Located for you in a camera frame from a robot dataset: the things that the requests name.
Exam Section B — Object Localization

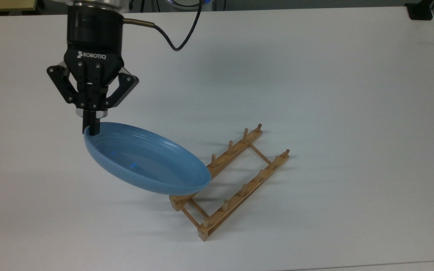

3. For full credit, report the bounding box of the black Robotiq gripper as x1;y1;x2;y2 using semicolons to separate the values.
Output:
47;6;139;136

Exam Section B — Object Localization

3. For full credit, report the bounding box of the blue round plate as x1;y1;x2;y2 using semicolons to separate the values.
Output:
84;121;212;195

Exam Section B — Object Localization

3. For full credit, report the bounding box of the wooden plate rack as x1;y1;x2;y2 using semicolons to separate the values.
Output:
169;123;290;242

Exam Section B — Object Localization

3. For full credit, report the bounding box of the light wooden board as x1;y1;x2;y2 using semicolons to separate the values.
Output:
0;0;37;12

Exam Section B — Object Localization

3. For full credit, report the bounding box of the black table clamp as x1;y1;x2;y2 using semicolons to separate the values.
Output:
405;1;434;20

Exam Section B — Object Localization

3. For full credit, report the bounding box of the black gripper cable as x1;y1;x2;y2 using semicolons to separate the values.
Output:
122;0;203;52

